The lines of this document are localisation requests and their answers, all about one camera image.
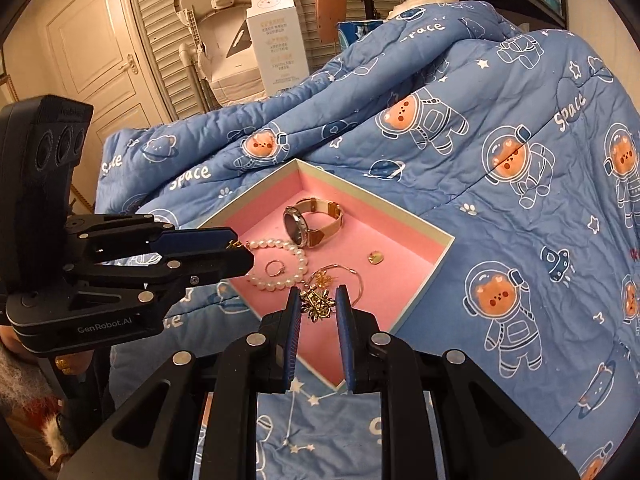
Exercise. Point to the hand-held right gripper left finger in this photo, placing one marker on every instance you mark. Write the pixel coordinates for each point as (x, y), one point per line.
(295, 340)

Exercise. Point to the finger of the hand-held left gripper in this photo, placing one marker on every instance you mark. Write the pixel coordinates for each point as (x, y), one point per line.
(220, 265)
(200, 240)

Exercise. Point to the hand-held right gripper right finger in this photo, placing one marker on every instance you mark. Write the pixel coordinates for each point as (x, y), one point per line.
(345, 340)

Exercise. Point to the small gold flower earring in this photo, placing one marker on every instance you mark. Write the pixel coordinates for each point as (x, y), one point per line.
(233, 245)

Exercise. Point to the gold flower brooch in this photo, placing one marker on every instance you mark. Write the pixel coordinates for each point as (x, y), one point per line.
(316, 305)

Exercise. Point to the pink lined jewelry box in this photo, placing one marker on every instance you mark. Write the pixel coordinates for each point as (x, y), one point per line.
(380, 285)

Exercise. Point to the rose gold wristwatch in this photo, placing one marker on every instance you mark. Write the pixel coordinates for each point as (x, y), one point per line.
(292, 222)

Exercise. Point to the cream panelled door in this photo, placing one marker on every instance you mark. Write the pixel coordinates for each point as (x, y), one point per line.
(100, 50)

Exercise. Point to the white baby seat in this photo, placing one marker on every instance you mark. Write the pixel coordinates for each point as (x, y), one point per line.
(220, 50)

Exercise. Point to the blue printed blanket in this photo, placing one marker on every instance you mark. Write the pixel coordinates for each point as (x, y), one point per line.
(500, 210)

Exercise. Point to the white tall carton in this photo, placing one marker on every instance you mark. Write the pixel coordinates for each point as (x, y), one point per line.
(277, 45)

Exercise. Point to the slatted closet doors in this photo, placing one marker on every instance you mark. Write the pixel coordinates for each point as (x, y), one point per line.
(150, 10)

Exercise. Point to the blue tissue pack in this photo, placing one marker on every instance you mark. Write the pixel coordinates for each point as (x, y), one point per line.
(357, 32)

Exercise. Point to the long pink paper wrap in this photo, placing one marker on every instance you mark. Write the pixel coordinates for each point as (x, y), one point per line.
(330, 0)

